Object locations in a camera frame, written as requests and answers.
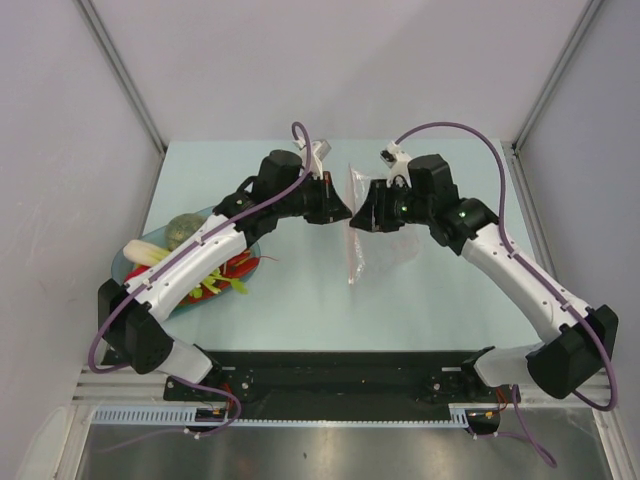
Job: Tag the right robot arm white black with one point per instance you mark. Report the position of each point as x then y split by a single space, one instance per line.
576 340

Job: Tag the clear zip top bag pink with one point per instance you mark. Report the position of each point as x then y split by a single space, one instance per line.
371 254

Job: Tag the aluminium frame post right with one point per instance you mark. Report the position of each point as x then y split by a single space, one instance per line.
576 38

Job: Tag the green celery stalks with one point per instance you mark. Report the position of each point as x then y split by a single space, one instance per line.
215 284

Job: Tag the white slotted cable duct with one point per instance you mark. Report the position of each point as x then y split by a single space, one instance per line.
209 417

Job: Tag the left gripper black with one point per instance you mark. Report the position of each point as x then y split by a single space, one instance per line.
330 208

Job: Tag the red plastic lobster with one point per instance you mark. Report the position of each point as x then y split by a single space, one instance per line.
240 266

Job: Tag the green round melon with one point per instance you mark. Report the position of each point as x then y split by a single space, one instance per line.
181 228

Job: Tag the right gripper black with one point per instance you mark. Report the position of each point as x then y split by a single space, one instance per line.
373 214

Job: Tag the aluminium frame post left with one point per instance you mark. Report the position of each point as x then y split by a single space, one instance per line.
113 58

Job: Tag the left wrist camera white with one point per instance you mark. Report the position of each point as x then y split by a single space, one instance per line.
319 150

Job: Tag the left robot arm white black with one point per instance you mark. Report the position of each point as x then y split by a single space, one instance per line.
130 315

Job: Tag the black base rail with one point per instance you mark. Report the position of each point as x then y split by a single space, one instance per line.
353 385

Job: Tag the white green bok choy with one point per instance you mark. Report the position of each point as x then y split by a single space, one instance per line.
144 253

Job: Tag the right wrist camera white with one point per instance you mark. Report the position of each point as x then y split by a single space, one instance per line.
397 160

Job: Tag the aluminium frame post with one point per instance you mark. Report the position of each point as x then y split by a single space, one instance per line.
576 38
113 58

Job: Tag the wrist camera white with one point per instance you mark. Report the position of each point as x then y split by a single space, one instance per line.
397 160
319 150

